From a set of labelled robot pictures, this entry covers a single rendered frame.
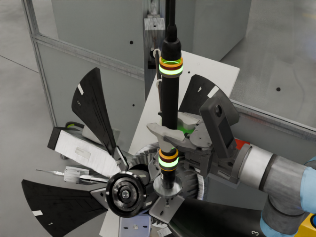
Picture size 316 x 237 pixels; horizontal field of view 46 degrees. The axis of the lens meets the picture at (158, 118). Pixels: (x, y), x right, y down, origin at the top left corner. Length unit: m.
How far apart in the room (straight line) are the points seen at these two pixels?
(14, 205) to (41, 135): 0.66
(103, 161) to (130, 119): 0.85
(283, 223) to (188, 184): 0.41
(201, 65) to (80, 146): 0.47
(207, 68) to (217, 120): 0.51
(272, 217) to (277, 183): 0.10
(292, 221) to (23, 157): 2.35
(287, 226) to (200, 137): 0.24
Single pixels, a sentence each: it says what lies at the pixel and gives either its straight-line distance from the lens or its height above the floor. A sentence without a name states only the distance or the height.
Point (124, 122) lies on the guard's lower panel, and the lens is 2.06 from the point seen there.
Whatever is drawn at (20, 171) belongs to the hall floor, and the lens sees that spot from 2.80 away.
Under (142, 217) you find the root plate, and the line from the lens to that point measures 1.04.
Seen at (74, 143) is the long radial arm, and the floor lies 1.13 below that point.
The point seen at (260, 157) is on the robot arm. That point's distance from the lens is 0.71.
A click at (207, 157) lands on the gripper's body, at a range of 0.73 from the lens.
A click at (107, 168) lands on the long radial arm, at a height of 1.11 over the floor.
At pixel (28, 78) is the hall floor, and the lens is 3.68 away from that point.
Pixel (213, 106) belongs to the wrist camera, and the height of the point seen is 1.56.
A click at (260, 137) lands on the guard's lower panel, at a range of 1.65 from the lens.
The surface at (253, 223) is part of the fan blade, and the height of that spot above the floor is 1.20.
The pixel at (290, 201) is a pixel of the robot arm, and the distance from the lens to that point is 0.72.
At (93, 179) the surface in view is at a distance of 1.17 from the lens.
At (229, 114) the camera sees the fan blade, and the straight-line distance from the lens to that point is 0.87.
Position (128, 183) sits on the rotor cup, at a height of 1.25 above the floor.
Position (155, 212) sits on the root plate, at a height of 1.18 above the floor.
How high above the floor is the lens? 1.99
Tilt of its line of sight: 41 degrees down
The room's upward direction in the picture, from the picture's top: straight up
